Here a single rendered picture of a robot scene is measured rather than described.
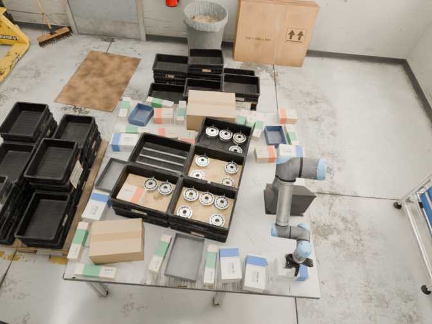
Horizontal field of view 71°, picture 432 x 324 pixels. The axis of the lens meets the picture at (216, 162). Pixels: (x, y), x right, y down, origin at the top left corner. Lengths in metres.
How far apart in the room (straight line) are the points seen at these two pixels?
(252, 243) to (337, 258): 1.16
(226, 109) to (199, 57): 1.35
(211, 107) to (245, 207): 0.88
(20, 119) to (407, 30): 4.92
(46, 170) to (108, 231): 1.05
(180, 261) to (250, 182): 0.80
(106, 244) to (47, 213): 1.03
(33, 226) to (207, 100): 1.76
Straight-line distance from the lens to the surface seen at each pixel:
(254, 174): 2.41
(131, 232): 1.99
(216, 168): 2.24
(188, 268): 2.04
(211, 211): 2.05
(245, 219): 2.20
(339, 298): 2.99
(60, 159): 2.92
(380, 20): 5.08
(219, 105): 2.58
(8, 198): 2.87
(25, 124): 3.32
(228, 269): 1.96
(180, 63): 3.87
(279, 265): 2.03
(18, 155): 3.24
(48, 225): 2.86
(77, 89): 4.29
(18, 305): 3.02
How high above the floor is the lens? 2.66
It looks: 54 degrees down
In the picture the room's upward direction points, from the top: 7 degrees clockwise
